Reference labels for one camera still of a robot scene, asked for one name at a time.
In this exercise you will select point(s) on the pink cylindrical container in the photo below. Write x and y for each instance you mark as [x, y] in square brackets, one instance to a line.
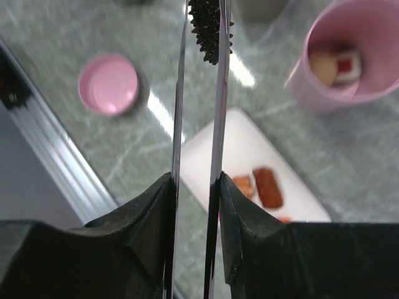
[371, 27]

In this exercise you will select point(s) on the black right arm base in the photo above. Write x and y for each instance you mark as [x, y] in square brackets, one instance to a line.
[14, 91]

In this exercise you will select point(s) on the aluminium front rail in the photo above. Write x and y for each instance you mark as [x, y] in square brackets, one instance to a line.
[51, 143]

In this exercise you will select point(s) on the brown meat slice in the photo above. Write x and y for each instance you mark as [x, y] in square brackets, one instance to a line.
[267, 188]

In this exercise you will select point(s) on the red shrimp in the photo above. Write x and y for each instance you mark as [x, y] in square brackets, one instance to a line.
[284, 219]

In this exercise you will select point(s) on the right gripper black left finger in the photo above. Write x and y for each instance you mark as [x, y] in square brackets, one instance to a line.
[123, 254]

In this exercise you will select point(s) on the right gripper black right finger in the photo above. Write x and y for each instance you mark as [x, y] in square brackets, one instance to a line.
[266, 258]

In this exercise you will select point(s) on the small orange meat piece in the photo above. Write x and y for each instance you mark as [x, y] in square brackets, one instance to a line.
[244, 184]

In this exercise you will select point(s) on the black spiky sea cucumber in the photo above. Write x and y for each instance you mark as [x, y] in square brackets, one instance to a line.
[211, 20]

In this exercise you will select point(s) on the pink round lid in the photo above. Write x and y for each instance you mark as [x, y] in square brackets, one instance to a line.
[108, 85]

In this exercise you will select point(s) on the white rectangular plate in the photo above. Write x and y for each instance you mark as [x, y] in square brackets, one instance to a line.
[247, 148]

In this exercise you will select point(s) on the white steamed bun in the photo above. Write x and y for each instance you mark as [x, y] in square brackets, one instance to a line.
[324, 66]

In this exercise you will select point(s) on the sushi roll piece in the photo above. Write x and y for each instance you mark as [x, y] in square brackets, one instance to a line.
[349, 63]

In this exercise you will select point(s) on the metal food tongs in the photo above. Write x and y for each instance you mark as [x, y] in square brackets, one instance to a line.
[219, 124]

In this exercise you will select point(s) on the grey cylindrical container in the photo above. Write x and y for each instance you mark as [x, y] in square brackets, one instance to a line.
[260, 10]

